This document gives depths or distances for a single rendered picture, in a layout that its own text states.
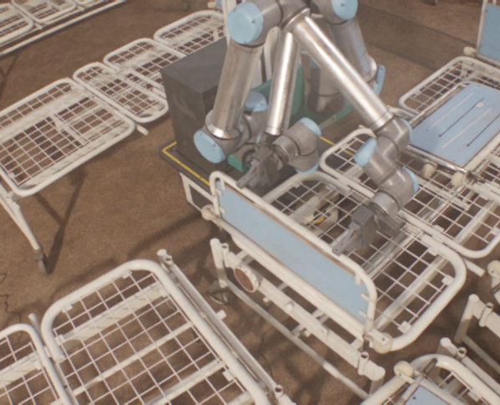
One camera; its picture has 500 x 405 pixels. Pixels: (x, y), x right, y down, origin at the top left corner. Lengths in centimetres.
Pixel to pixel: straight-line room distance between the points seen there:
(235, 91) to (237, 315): 113
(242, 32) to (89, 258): 171
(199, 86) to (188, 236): 87
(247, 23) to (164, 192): 174
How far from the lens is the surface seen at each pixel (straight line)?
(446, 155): 244
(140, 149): 354
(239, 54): 171
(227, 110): 190
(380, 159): 162
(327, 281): 169
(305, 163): 192
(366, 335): 171
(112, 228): 305
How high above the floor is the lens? 208
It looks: 43 degrees down
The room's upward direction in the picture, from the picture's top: 7 degrees counter-clockwise
